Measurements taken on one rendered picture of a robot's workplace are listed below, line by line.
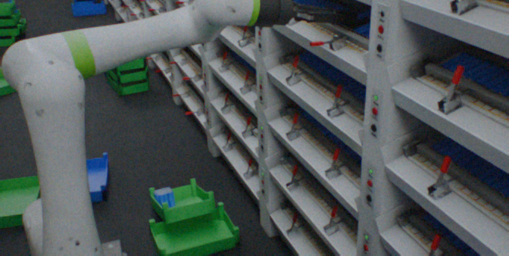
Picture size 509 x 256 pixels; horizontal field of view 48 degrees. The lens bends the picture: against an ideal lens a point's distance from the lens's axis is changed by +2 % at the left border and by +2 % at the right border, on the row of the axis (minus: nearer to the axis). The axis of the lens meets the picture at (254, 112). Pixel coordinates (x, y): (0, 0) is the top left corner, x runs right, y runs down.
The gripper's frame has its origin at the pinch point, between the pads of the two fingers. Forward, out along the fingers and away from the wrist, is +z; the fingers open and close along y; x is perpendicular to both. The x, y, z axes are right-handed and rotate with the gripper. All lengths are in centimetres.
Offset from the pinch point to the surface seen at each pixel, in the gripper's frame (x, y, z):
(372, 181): 34.2, -27.8, 1.1
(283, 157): 60, 36, 13
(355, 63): 8.1, -15.8, -3.5
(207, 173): 97, 95, 8
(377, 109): 15.4, -27.9, -3.0
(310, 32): 7.4, 10.5, -2.2
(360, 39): 3.4, -10.7, -0.2
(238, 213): 96, 58, 10
